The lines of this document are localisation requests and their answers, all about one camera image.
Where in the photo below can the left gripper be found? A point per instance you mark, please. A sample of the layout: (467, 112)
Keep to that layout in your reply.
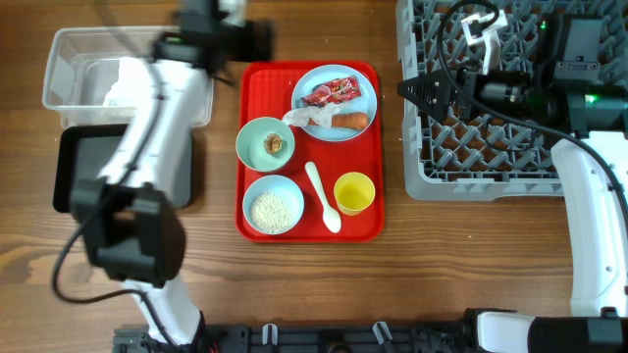
(257, 30)

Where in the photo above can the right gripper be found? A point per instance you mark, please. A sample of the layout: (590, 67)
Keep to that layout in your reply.
(445, 95)

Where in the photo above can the red snack wrapper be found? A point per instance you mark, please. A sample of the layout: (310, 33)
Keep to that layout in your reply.
(338, 90)

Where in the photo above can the orange carrot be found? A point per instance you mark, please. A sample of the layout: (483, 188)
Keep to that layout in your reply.
(355, 121)

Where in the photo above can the white napkin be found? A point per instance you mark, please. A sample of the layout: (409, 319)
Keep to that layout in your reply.
(321, 116)

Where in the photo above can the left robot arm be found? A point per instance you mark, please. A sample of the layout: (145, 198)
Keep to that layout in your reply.
(125, 216)

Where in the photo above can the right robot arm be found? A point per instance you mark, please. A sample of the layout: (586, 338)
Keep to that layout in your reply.
(499, 102)

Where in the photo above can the grey dishwasher rack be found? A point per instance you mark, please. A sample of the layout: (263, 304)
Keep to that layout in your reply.
(482, 159)

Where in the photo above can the light blue plate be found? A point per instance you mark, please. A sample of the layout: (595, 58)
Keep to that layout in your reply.
(367, 103)

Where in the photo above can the brown food scrap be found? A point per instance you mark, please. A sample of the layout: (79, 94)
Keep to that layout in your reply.
(273, 143)

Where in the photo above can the green bowl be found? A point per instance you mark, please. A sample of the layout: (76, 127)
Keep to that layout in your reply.
(250, 144)

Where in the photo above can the yellow plastic cup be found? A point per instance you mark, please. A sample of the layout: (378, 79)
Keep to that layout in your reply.
(354, 192)

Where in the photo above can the clear plastic bin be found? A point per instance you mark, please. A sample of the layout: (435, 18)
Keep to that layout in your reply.
(83, 65)

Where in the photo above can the white plastic spoon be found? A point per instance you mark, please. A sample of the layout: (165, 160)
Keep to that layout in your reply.
(331, 217)

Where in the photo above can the blue bowl with rice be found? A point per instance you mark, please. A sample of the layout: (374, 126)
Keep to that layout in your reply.
(273, 205)

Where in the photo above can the black square bin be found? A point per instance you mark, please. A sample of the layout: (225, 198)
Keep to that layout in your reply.
(85, 150)

